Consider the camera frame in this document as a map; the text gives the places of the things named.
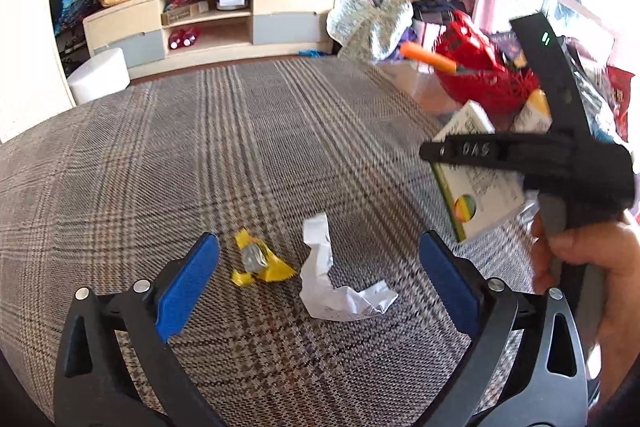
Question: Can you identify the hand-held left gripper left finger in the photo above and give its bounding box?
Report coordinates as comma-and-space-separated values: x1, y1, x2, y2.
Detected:
52, 232, 228, 427

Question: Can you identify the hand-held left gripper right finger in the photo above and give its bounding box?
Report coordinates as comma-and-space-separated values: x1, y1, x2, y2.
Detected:
419, 231, 590, 427

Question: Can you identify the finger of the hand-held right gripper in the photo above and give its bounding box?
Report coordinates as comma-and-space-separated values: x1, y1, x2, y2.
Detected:
419, 132, 527, 170

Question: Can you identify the yellow silver candy wrapper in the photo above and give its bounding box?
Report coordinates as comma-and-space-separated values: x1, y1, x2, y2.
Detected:
230, 228, 298, 288

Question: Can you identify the white paper receipt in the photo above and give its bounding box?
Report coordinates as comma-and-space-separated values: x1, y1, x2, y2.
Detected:
299, 213, 400, 321

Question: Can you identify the person's right hand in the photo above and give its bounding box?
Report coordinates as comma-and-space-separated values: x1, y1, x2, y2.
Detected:
530, 209, 640, 378

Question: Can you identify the white box with rainbow print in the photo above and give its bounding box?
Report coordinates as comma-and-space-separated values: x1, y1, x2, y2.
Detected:
431, 99, 526, 244

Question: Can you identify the yellow white carton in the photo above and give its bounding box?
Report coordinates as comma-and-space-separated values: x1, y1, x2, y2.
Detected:
512, 89, 553, 132

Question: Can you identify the red snack packet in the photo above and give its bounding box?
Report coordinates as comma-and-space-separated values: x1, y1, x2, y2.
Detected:
605, 67, 640, 142

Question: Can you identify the red plastic basket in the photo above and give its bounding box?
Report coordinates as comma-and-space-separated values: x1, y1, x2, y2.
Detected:
432, 9, 543, 115

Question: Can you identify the plaid wool blanket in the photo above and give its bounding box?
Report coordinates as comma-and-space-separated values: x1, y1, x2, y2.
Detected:
0, 57, 601, 427

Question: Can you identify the floral cloth bundle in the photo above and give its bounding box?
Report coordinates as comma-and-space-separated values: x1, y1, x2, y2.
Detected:
326, 0, 415, 62

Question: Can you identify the wooden grey television stand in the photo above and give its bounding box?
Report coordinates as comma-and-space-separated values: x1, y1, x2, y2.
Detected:
82, 0, 343, 80

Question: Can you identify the white round stool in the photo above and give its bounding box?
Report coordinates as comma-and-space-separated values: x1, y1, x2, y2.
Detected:
66, 48, 132, 105

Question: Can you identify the cardboard box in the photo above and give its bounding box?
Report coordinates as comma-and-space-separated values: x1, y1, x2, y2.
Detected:
161, 2, 208, 26

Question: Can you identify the cream woven panel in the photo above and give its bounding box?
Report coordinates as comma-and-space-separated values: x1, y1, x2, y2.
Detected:
0, 0, 76, 142

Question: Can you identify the orange handled tool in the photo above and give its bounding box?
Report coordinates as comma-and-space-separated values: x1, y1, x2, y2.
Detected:
399, 41, 458, 72

